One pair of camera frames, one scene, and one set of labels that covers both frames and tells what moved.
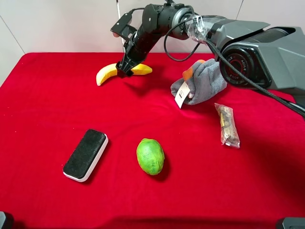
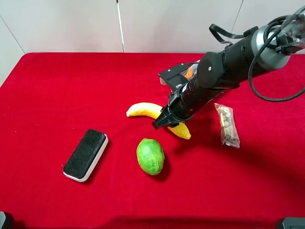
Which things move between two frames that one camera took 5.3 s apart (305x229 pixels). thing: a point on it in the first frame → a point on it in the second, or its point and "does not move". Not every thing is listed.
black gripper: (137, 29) → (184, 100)
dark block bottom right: (294, 223) does not move
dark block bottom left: (3, 219) does not move
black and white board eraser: (84, 159) does not move
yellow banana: (110, 70) → (154, 110)
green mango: (150, 156) does not move
